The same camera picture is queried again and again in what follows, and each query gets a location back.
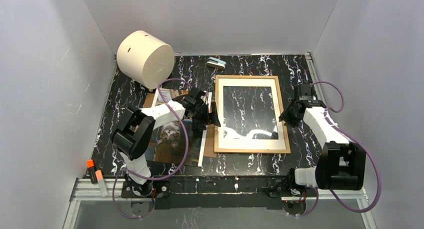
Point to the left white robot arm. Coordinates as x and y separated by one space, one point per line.
136 127

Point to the teal white stapler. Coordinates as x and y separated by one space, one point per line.
216 63

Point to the cat and books photo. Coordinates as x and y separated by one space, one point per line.
169 141

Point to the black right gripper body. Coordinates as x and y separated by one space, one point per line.
291 112

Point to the light wooden picture frame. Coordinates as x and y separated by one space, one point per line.
248 151

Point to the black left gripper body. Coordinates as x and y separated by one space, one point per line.
205 115

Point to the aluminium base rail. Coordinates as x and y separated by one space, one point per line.
228 202

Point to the clear acrylic sheet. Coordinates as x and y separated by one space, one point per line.
249 113

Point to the orange cap black marker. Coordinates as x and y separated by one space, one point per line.
92 171

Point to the peach cap glue stick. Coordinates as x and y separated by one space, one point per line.
101 183

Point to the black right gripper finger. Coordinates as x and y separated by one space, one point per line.
295 122
288 116

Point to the brown backing board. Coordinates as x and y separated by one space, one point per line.
210 132

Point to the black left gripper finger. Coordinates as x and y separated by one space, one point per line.
198 125
213 117

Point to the white mat board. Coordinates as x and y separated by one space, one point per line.
248 143

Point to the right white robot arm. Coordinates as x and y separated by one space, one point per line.
341 164

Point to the large white cylinder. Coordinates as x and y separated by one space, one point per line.
145 59

